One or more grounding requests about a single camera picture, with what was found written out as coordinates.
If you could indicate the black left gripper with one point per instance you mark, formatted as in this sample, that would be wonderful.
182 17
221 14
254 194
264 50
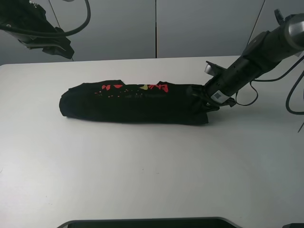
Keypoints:
52 46

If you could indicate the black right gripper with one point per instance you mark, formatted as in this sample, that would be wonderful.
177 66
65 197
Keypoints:
209 103

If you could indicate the black printed t-shirt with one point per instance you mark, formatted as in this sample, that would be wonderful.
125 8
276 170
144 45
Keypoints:
116 102

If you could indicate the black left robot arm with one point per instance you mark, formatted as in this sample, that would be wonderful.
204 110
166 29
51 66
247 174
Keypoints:
27 15

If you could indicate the black robot base front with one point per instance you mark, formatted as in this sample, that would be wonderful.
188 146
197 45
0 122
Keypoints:
207 222

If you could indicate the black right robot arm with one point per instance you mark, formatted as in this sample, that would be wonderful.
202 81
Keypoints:
260 56

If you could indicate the dark object bottom right corner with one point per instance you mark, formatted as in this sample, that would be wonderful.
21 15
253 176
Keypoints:
294 225

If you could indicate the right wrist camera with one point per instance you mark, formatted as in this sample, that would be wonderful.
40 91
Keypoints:
213 69

